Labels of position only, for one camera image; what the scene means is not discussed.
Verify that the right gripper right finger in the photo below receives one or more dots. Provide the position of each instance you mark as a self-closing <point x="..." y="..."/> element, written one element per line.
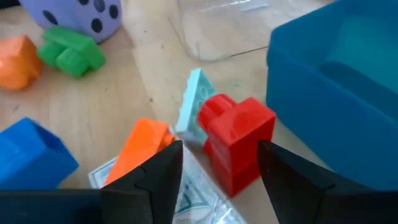
<point x="289" y="186"/>

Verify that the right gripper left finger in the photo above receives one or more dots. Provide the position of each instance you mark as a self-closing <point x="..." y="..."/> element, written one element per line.
<point x="155" y="186"/>

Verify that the orange long brick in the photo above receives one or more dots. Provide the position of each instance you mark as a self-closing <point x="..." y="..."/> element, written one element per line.
<point x="140" y="146"/>

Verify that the red toy block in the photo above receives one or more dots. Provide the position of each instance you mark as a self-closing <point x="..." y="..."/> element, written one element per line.
<point x="236" y="140"/>

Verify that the blue hollow toy block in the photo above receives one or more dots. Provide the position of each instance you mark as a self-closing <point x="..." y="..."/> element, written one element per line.
<point x="28" y="155"/>

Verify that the green two-stud block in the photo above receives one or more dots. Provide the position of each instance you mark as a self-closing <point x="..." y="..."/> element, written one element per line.
<point x="74" y="49"/>

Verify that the purple foam dice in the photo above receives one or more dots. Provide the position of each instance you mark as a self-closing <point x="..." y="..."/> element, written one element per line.
<point x="77" y="15"/>

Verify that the blue-patterned playing card deck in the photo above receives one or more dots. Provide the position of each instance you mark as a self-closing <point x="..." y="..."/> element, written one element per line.
<point x="199" y="193"/>

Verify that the teal plastic bin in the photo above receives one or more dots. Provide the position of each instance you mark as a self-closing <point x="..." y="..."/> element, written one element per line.
<point x="335" y="109"/>

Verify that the mint flat brick plate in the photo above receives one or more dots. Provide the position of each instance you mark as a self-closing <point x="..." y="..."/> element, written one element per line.
<point x="194" y="102"/>

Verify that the clear plastic container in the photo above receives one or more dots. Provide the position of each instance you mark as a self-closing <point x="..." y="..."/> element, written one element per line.
<point x="217" y="31"/>

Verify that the orange single-stud block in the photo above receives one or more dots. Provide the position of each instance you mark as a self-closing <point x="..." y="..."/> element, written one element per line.
<point x="15" y="62"/>

